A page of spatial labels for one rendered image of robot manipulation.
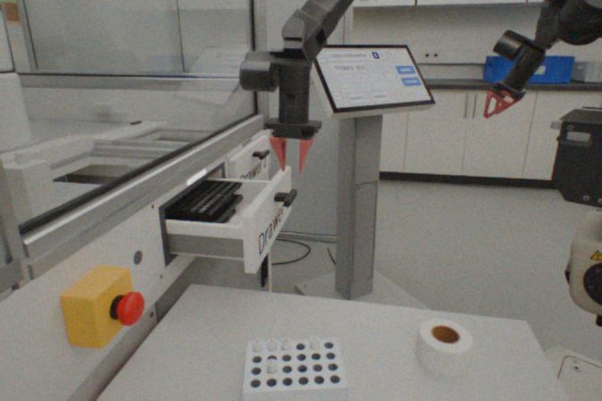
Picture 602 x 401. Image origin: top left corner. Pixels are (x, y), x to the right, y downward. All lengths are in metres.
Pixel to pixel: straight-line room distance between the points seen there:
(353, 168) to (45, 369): 1.37
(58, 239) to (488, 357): 0.58
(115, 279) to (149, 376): 0.15
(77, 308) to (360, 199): 1.40
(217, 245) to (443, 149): 3.20
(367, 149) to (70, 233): 1.36
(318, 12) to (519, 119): 3.19
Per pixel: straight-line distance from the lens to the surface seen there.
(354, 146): 1.68
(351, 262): 1.88
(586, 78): 4.23
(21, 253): 0.50
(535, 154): 3.94
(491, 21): 4.41
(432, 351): 0.60
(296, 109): 0.73
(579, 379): 1.50
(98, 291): 0.53
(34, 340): 0.54
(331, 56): 1.62
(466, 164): 3.82
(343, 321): 0.68
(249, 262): 0.68
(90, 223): 0.57
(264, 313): 0.70
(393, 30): 4.29
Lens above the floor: 1.18
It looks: 18 degrees down
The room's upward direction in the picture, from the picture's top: straight up
